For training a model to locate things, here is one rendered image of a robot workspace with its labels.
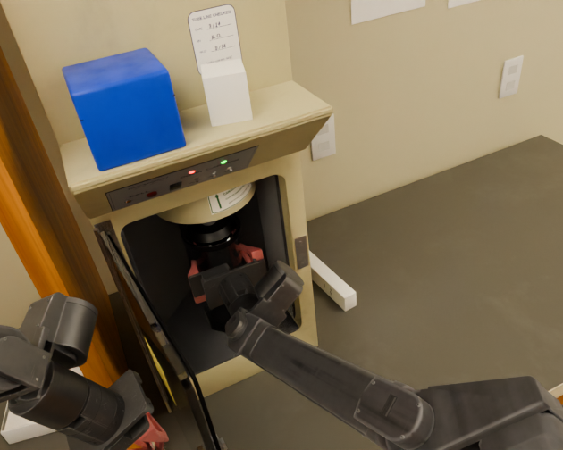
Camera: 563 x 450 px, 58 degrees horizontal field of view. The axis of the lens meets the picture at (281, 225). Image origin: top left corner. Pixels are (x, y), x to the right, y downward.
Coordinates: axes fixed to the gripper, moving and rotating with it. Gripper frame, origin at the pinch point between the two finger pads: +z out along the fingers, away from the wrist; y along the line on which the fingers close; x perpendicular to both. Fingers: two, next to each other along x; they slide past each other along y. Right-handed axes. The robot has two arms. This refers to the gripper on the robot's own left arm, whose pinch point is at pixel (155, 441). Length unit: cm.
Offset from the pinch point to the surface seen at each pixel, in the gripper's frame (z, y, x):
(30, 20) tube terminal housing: -39, -24, -22
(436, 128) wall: 54, -88, -56
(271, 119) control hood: -17.3, -37.2, -9.7
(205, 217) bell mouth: -3.7, -23.0, -22.5
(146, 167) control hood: -23.5, -22.5, -9.8
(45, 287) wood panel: -18.3, -3.6, -13.9
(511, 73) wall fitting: 55, -115, -53
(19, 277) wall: 7, 18, -68
